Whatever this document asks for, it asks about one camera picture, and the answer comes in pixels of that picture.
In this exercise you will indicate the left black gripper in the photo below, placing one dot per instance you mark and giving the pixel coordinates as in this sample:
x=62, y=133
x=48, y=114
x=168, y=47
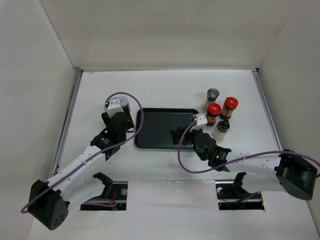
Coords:
x=107, y=119

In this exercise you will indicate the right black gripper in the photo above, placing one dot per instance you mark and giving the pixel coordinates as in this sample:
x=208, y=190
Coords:
x=188, y=133

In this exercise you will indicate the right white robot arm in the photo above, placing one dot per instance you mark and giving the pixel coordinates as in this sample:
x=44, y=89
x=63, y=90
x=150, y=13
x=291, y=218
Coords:
x=272, y=171

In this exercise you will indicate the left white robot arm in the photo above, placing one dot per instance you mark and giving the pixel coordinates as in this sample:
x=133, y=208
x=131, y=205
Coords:
x=50, y=200

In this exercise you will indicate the black rectangular tray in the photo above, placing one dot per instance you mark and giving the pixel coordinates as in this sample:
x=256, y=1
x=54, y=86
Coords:
x=157, y=125

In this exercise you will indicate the small dark spice jar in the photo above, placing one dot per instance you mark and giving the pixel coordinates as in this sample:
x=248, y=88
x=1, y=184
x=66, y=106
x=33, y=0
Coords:
x=124, y=102

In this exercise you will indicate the black cap white bottle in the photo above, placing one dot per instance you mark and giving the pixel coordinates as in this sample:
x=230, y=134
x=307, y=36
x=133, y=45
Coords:
x=221, y=130

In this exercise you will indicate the red lid chili jar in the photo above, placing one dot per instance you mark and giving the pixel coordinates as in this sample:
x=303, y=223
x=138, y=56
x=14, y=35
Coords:
x=212, y=112

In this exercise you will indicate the grey lid seasoning jar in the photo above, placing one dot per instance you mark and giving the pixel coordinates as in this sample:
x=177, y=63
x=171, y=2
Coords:
x=212, y=94

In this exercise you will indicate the red lid sauce jar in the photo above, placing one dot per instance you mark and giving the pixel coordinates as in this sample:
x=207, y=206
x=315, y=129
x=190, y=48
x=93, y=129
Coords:
x=229, y=105

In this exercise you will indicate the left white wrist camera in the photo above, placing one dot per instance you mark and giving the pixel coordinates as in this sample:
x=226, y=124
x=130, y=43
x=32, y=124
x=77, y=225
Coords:
x=113, y=106

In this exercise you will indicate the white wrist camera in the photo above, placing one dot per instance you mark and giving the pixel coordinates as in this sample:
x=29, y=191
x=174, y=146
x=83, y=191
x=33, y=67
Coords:
x=113, y=106
x=200, y=121

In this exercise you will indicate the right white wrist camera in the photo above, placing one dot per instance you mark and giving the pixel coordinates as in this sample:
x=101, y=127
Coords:
x=200, y=121

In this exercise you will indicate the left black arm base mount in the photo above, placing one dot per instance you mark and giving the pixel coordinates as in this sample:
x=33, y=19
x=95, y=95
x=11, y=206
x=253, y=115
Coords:
x=112, y=197

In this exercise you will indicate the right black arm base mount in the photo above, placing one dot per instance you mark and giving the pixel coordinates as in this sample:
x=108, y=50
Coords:
x=232, y=197

